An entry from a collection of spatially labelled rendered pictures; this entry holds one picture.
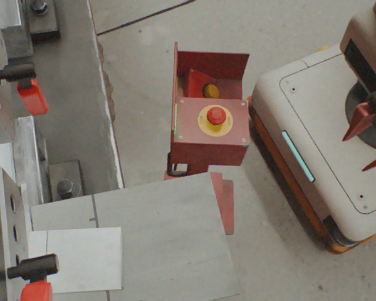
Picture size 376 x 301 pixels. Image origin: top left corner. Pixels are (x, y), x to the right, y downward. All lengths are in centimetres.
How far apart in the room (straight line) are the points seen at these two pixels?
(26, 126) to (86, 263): 25
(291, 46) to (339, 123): 56
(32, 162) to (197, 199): 26
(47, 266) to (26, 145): 39
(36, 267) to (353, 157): 131
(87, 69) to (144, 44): 110
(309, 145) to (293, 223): 33
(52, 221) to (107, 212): 8
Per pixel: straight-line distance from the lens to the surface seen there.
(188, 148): 103
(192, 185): 74
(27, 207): 75
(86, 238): 72
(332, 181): 159
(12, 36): 96
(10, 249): 48
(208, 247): 72
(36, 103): 60
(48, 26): 101
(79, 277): 72
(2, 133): 55
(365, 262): 186
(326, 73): 175
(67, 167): 87
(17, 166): 82
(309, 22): 222
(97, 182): 88
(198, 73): 113
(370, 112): 78
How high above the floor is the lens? 170
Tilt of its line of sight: 68 degrees down
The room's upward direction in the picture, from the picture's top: 7 degrees clockwise
